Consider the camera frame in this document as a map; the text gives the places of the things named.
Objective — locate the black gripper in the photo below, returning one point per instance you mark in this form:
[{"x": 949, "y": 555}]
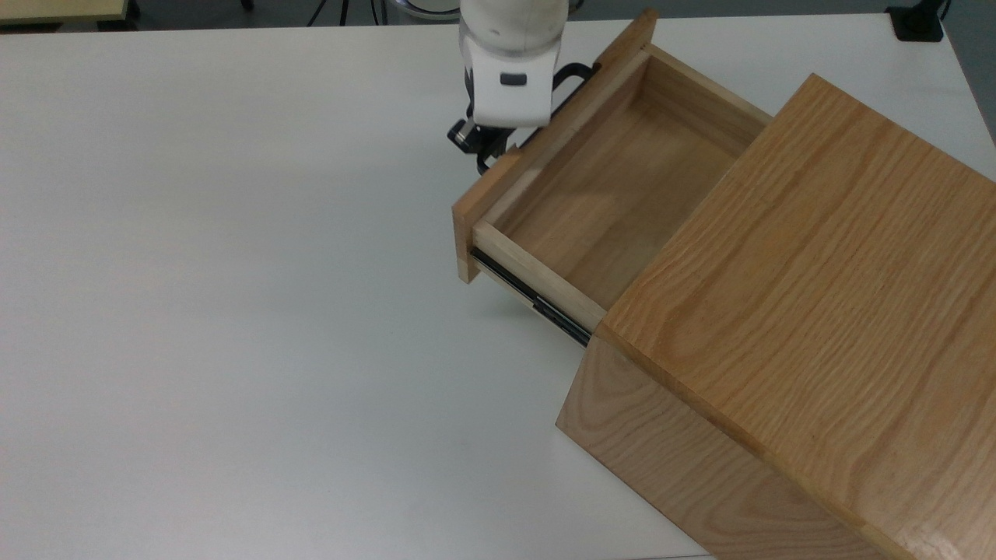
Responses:
[{"x": 496, "y": 144}]

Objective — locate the black metal drawer slide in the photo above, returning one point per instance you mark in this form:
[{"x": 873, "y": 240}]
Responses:
[{"x": 545, "y": 309}]

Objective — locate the oak wooden drawer cabinet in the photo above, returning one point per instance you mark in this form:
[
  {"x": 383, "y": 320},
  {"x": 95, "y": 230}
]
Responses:
[{"x": 817, "y": 272}]

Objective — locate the black tripod legs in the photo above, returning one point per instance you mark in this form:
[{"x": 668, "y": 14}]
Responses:
[{"x": 342, "y": 9}]

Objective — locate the beige wooden desk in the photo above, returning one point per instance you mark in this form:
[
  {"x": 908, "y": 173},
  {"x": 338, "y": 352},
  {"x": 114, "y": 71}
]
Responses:
[{"x": 54, "y": 9}]

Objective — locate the black table clamp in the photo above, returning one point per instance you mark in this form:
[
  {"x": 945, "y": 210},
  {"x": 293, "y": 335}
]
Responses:
[{"x": 918, "y": 23}]

